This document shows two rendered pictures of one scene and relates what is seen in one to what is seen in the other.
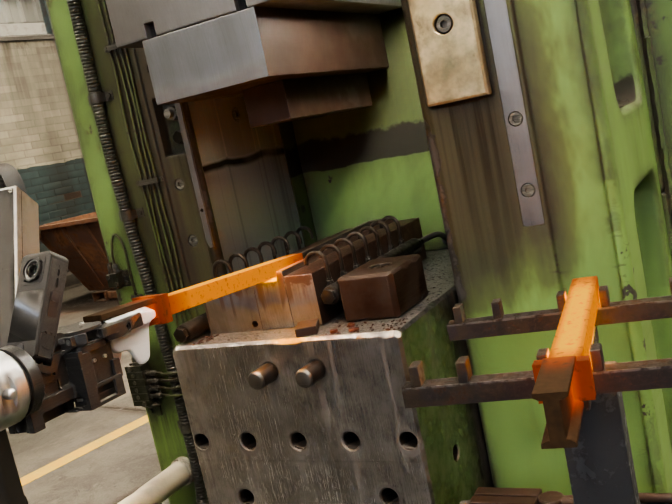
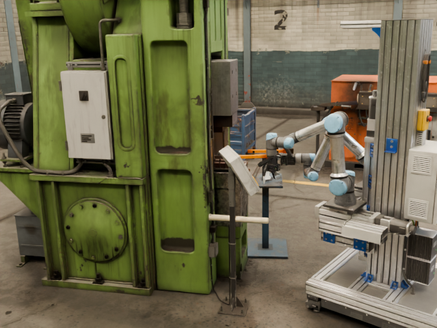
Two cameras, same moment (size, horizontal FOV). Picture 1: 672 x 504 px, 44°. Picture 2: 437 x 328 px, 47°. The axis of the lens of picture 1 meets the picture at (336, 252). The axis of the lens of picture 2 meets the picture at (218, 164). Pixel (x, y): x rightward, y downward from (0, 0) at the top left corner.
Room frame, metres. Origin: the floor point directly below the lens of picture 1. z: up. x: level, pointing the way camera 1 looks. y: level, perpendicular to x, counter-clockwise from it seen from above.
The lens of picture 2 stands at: (2.40, 3.82, 2.01)
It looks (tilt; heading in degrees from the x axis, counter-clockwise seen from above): 15 degrees down; 254
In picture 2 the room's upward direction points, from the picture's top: 1 degrees counter-clockwise
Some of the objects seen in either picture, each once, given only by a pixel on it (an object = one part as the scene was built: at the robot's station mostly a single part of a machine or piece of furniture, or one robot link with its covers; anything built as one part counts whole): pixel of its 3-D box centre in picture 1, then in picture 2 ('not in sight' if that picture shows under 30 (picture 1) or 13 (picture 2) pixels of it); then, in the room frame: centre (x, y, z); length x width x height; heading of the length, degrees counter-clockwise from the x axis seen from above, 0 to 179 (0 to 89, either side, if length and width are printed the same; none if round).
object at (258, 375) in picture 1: (262, 376); not in sight; (1.12, 0.14, 0.87); 0.04 x 0.03 x 0.03; 151
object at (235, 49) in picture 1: (278, 55); (209, 118); (1.39, 0.03, 1.32); 0.42 x 0.20 x 0.10; 151
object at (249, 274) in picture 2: not in sight; (242, 271); (1.16, 0.15, 0.01); 0.58 x 0.39 x 0.01; 61
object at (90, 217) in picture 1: (140, 249); not in sight; (8.18, 1.89, 0.43); 1.89 x 1.20 x 0.85; 50
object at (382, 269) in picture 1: (384, 287); not in sight; (1.17, -0.06, 0.95); 0.12 x 0.08 x 0.06; 151
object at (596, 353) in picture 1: (577, 325); not in sight; (0.81, -0.22, 0.94); 0.23 x 0.06 x 0.02; 159
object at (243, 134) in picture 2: not in sight; (215, 131); (0.21, -3.97, 0.36); 1.20 x 0.80 x 0.72; 146
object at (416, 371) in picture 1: (461, 337); not in sight; (0.85, -0.11, 0.94); 0.23 x 0.06 x 0.02; 159
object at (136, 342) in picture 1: (138, 337); not in sight; (0.91, 0.24, 1.00); 0.09 x 0.03 x 0.06; 148
